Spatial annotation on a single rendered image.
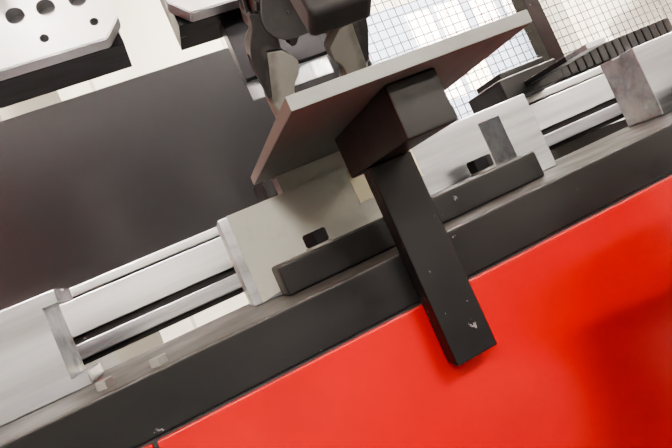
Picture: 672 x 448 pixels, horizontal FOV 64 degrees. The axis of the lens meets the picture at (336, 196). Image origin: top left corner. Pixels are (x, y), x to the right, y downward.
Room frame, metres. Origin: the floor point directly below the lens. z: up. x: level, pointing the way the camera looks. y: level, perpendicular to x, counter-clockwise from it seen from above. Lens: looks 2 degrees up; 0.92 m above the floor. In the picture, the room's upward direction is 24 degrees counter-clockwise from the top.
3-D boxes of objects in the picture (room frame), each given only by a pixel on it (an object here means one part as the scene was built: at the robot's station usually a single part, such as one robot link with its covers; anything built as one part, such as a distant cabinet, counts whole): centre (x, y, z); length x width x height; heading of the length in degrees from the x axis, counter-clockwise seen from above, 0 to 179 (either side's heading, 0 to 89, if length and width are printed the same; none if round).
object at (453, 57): (0.46, -0.05, 1.00); 0.26 x 0.18 x 0.01; 16
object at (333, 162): (0.60, -0.02, 0.99); 0.14 x 0.01 x 0.03; 106
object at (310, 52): (0.61, -0.01, 1.13); 0.10 x 0.02 x 0.10; 106
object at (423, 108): (0.43, -0.06, 0.88); 0.14 x 0.04 x 0.22; 16
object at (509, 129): (0.62, -0.06, 0.92); 0.39 x 0.06 x 0.10; 106
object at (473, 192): (0.56, -0.06, 0.89); 0.30 x 0.05 x 0.03; 106
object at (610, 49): (1.20, -0.64, 1.02); 0.44 x 0.06 x 0.04; 106
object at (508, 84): (0.87, -0.38, 1.01); 0.26 x 0.12 x 0.05; 16
